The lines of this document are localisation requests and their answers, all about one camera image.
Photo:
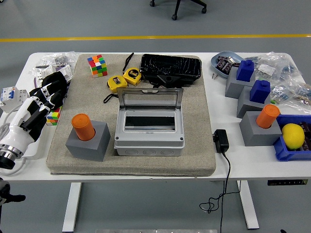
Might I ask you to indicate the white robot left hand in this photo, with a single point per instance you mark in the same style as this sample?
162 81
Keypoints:
20 121

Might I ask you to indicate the orange cylinder battery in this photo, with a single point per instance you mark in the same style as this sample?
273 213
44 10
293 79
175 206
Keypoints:
82 126
267 116

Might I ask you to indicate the grey electrical box with lid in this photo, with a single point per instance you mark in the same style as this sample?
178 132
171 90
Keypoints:
149 145

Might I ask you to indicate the blue block battery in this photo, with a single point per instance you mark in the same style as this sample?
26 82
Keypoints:
260 92
245 71

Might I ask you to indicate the white circuit breaker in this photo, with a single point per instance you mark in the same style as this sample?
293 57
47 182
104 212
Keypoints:
9 97

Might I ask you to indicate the colourful puzzle cube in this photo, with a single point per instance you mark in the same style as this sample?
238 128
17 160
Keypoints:
54 117
97 65

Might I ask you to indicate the white table leg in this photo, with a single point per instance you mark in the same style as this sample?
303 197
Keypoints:
71 206
247 206

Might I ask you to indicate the black table control panel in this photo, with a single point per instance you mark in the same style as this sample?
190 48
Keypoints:
286 182

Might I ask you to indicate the black cloth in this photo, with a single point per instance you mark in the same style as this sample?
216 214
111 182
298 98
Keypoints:
58 76

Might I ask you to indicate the white labelled packet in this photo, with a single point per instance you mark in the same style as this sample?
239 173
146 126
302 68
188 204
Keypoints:
64 71

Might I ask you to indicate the clear bag of small parts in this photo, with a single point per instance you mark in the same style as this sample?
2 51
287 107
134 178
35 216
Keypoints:
274 69
60 59
296 92

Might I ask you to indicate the blue storage bin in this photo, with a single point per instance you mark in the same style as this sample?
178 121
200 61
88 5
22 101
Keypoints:
284 153

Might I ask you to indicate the grey holder block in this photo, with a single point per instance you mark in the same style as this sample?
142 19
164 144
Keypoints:
233 87
257 136
97 145
247 104

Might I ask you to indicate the dark packets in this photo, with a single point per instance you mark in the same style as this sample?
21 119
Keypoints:
307 143

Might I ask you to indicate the yellow lemon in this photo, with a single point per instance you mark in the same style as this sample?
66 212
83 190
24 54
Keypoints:
292 136

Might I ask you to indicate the black power adapter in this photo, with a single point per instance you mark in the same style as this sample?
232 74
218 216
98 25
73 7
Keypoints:
221 140

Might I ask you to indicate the yellow tape measure with print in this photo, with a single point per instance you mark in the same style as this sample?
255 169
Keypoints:
132 75

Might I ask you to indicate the small green connector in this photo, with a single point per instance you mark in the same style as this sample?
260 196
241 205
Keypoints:
273 101

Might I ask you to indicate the beige fabric mat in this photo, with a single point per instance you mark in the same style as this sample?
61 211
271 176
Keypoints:
189 109

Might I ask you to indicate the black plastic tray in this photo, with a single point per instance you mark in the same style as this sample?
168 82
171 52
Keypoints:
170 65

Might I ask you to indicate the small metal clip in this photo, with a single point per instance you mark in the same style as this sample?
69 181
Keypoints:
214 76

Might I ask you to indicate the dark printed packet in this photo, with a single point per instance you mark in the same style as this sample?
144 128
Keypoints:
221 58
224 66

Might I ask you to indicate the blue-grey dish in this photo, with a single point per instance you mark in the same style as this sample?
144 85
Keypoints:
228 54

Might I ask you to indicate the black office chair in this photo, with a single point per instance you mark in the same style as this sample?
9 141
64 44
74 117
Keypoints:
178 6

